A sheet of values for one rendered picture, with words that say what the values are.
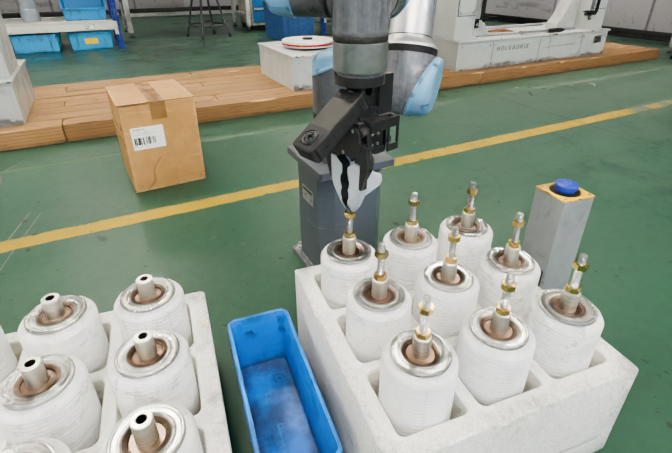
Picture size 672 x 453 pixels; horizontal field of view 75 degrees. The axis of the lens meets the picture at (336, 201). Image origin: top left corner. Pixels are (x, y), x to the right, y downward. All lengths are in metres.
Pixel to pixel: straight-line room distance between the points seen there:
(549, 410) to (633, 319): 0.53
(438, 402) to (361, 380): 0.11
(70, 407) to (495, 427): 0.50
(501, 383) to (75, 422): 0.52
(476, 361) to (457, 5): 2.66
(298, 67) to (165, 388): 2.05
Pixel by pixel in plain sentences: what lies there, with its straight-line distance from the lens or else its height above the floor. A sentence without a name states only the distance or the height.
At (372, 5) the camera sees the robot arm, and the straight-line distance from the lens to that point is 0.59.
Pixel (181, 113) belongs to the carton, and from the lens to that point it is 1.57.
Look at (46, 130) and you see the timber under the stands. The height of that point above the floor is 0.06.
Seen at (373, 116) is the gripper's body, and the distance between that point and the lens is 0.65.
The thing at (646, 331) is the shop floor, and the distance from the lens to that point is 1.16.
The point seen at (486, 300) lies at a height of 0.19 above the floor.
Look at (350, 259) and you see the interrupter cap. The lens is 0.72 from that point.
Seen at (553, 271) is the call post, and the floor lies 0.16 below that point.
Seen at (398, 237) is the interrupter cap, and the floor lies 0.25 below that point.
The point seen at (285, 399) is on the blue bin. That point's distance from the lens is 0.85.
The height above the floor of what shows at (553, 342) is 0.22.
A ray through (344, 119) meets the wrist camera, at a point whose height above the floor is 0.49.
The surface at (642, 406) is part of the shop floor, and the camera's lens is 0.99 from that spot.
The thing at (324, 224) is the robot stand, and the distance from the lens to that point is 0.99.
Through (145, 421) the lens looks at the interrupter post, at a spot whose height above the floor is 0.28.
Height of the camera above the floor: 0.67
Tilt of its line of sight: 28 degrees down
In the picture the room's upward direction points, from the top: straight up
